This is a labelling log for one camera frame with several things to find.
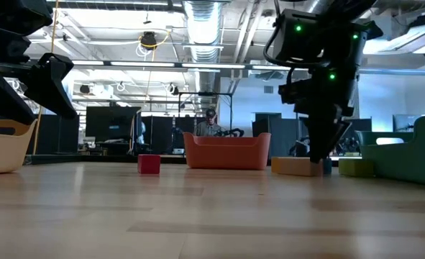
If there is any olive green block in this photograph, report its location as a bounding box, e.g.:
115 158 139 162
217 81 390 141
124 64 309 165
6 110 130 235
338 158 375 178

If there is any tan block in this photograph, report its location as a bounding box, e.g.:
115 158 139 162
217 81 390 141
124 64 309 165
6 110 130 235
277 156 324 178

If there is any yellow hanging cord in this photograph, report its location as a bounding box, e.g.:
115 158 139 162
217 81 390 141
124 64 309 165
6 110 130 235
32 0 60 155

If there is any black metal frame stand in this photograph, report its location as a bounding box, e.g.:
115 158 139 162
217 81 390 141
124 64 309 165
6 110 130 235
178 92 234 138

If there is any black ceiling cord reel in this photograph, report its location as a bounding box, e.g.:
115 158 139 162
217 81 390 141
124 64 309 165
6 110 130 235
140 31 158 50

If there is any black table frame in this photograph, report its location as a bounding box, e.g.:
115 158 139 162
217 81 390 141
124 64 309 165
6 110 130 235
23 153 188 165

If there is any red block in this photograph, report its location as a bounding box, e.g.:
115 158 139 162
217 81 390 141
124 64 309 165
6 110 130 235
137 154 162 176

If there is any long ceiling light strip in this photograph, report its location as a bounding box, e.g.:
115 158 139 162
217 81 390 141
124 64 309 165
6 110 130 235
71 59 425 76

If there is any green plastic bin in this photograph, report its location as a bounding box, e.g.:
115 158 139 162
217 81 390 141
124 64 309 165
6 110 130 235
355 114 425 187

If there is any person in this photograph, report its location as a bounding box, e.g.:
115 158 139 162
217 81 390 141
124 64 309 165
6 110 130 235
193 107 223 137
136 121 147 145

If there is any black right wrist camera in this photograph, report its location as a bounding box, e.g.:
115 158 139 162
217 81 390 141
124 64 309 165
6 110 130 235
278 78 309 106

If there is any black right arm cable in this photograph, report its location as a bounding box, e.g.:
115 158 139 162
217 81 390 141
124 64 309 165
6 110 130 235
263 19 309 70

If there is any large black monitor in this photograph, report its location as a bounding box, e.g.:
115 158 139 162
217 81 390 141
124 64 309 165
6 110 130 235
85 106 142 144

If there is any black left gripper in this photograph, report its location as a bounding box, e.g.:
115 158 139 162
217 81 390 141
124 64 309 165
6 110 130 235
0 0 79 126

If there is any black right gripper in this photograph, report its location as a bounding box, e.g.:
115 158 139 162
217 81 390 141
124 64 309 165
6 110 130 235
293 76 357 165

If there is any wide silver air duct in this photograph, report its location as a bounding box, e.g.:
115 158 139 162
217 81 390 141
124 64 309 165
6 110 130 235
182 0 223 116

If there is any small dark monitor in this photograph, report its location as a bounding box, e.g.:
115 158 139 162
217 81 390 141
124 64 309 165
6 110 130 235
393 114 420 132

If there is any cream plastic bin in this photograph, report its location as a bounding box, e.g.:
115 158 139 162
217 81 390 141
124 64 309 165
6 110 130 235
0 118 37 176

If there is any orange plastic bin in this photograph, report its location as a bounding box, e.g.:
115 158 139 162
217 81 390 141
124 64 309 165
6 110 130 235
182 132 272 171

